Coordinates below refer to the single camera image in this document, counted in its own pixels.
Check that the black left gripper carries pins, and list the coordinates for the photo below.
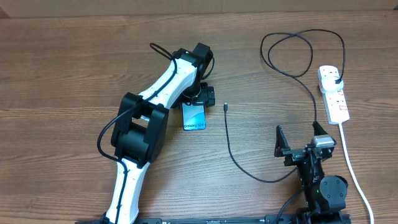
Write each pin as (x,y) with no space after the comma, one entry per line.
(207,96)

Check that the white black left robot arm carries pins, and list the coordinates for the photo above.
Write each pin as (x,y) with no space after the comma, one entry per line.
(135,137)

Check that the blue Galaxy smartphone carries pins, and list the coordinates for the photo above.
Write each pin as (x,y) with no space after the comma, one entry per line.
(193,117)

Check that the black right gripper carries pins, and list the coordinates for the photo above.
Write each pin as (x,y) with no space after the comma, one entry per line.
(293,155)

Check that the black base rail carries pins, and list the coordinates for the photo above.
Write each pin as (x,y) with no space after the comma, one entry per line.
(214,221)

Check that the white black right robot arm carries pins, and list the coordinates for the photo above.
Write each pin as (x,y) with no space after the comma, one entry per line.
(324,194)

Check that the white charger plug adapter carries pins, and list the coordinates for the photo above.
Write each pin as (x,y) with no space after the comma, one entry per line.
(330,84)

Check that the white power strip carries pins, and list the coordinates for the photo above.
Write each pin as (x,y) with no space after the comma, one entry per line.
(335,103)

